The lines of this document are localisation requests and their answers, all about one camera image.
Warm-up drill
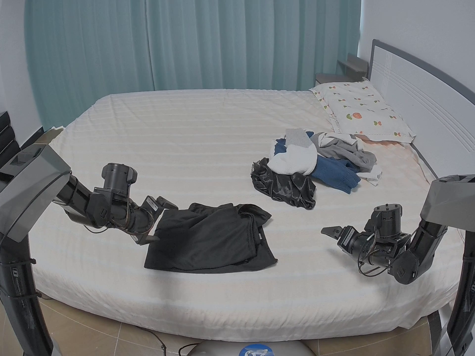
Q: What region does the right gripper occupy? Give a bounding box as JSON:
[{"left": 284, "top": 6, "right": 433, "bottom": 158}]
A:
[{"left": 336, "top": 226, "right": 372, "bottom": 262}]

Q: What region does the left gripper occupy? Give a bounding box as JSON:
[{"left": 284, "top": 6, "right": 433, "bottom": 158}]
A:
[{"left": 128, "top": 195, "right": 179, "bottom": 245}]

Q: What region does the black T-shirt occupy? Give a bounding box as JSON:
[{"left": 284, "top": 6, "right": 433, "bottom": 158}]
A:
[{"left": 144, "top": 202, "right": 278, "bottom": 274}]

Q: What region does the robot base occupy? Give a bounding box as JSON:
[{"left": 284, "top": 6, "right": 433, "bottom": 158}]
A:
[{"left": 189, "top": 339, "right": 316, "bottom": 356}]

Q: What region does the bed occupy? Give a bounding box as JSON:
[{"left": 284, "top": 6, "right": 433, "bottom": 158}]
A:
[{"left": 28, "top": 39, "right": 475, "bottom": 342}]

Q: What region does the pile of clothes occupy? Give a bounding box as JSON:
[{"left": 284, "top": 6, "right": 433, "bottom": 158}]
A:
[{"left": 267, "top": 128, "right": 383, "bottom": 195}]

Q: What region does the black satin garment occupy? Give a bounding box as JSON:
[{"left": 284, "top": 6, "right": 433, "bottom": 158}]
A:
[{"left": 250, "top": 157, "right": 317, "bottom": 210}]

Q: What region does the white printed pillow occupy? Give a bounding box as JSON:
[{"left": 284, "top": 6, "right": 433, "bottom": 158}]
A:
[{"left": 309, "top": 80, "right": 416, "bottom": 144}]

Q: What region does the black chest of drawers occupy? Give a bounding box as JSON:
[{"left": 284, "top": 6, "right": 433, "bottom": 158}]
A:
[{"left": 0, "top": 111, "right": 21, "bottom": 170}]

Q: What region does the grey bedside table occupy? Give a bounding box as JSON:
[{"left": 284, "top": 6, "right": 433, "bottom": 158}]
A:
[{"left": 315, "top": 53, "right": 369, "bottom": 86}]

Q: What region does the blue-green curtain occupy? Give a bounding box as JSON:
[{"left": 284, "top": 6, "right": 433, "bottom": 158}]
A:
[
  {"left": 145, "top": 0, "right": 362, "bottom": 90},
  {"left": 24, "top": 0, "right": 154, "bottom": 129}
]

